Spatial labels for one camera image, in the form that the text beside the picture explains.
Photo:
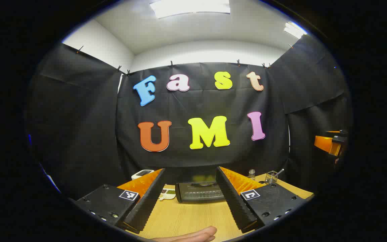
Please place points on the small ceiling light panel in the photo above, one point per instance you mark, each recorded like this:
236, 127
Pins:
294, 30

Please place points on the white toaster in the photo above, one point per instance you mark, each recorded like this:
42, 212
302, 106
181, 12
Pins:
142, 173

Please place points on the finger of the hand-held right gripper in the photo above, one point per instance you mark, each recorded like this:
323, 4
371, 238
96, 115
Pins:
324, 144

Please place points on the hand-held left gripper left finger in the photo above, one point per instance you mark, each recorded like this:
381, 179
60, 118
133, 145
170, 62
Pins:
146, 205

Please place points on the metal spoon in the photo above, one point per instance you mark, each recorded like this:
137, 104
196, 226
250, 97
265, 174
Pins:
279, 172

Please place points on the large ceiling light panel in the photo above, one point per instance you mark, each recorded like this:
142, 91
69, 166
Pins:
190, 7

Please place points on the white divided snack dish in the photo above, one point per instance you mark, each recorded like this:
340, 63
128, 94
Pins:
168, 194

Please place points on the clear drink bottle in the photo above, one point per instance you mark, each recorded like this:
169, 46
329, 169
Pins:
252, 174

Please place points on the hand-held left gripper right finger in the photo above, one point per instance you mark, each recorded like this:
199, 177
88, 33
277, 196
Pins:
235, 201

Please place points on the black electric oven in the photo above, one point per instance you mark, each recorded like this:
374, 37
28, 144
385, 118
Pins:
200, 193

